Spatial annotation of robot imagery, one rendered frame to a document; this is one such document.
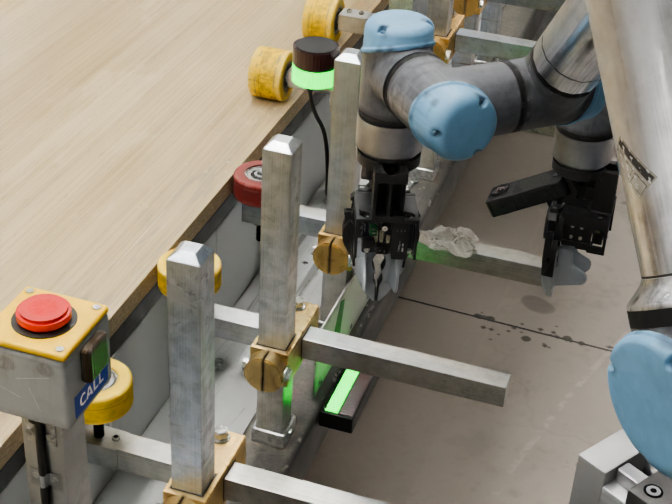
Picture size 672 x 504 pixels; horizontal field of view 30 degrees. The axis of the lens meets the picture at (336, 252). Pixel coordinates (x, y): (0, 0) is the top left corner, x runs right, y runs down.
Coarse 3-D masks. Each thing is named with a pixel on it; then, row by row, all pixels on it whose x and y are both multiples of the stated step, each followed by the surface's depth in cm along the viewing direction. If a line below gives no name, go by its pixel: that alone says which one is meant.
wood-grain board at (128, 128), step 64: (0, 0) 227; (64, 0) 229; (128, 0) 231; (192, 0) 232; (256, 0) 234; (384, 0) 239; (0, 64) 204; (64, 64) 206; (128, 64) 207; (192, 64) 208; (0, 128) 186; (64, 128) 187; (128, 128) 188; (192, 128) 189; (256, 128) 190; (0, 192) 170; (64, 192) 171; (128, 192) 172; (192, 192) 173; (0, 256) 157; (64, 256) 157; (128, 256) 158; (0, 448) 127
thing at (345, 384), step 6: (348, 372) 173; (354, 372) 173; (342, 378) 172; (348, 378) 172; (354, 378) 172; (342, 384) 170; (348, 384) 170; (336, 390) 169; (342, 390) 169; (348, 390) 169; (336, 396) 168; (342, 396) 168; (330, 402) 167; (336, 402) 167; (342, 402) 167; (330, 408) 166; (336, 408) 166
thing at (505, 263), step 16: (256, 208) 178; (304, 208) 178; (256, 224) 180; (304, 224) 177; (320, 224) 176; (416, 256) 174; (432, 256) 173; (448, 256) 172; (480, 256) 170; (496, 256) 170; (512, 256) 170; (528, 256) 171; (480, 272) 172; (496, 272) 171; (512, 272) 170; (528, 272) 169
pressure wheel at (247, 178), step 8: (240, 168) 178; (248, 168) 178; (256, 168) 178; (240, 176) 176; (248, 176) 176; (256, 176) 176; (240, 184) 175; (248, 184) 174; (256, 184) 174; (240, 192) 175; (248, 192) 174; (256, 192) 174; (240, 200) 176; (248, 200) 175; (256, 200) 175; (256, 232) 182
